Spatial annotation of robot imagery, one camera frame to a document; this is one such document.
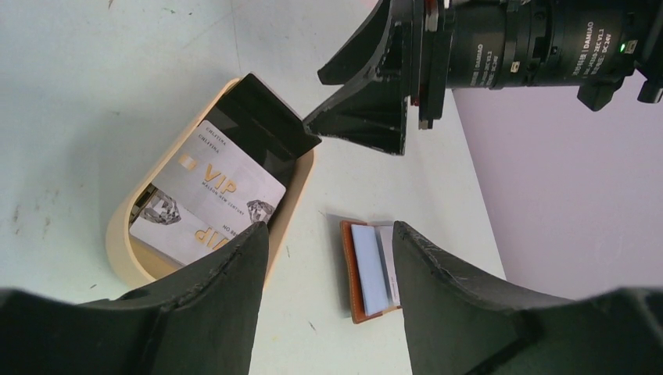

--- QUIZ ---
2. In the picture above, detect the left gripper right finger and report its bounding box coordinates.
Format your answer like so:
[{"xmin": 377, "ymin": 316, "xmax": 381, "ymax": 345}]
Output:
[{"xmin": 393, "ymin": 221, "xmax": 662, "ymax": 374}]

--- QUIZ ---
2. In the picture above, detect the silver VIP card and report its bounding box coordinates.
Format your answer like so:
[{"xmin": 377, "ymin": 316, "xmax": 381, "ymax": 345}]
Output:
[
  {"xmin": 128, "ymin": 206, "xmax": 245, "ymax": 267},
  {"xmin": 152, "ymin": 120, "xmax": 286, "ymax": 237}
]

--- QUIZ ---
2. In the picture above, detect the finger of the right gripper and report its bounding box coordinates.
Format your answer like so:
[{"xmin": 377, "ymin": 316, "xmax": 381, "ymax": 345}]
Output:
[
  {"xmin": 303, "ymin": 77, "xmax": 407, "ymax": 155},
  {"xmin": 317, "ymin": 1, "xmax": 412, "ymax": 85}
]

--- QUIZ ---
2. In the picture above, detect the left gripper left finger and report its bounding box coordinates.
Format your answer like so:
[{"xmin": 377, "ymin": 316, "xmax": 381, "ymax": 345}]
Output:
[{"xmin": 1, "ymin": 223, "xmax": 269, "ymax": 374}]

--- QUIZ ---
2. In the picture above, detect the black card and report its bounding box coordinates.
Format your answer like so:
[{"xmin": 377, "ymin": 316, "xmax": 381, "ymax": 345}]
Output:
[{"xmin": 205, "ymin": 73, "xmax": 321, "ymax": 187}]

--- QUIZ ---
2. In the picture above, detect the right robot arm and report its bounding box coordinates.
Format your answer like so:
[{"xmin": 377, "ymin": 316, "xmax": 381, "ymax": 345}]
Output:
[{"xmin": 303, "ymin": 0, "xmax": 662, "ymax": 155}]

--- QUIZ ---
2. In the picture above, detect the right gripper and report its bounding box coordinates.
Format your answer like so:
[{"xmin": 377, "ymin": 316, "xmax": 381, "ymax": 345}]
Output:
[{"xmin": 411, "ymin": 1, "xmax": 640, "ymax": 129}]

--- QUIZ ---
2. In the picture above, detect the brown leather card holder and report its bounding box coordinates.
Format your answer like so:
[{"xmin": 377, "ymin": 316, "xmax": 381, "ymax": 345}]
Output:
[{"xmin": 340, "ymin": 220, "xmax": 401, "ymax": 324}]

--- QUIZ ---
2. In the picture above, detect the beige card tray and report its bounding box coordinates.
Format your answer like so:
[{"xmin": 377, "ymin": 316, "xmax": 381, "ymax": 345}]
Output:
[{"xmin": 106, "ymin": 74, "xmax": 321, "ymax": 287}]

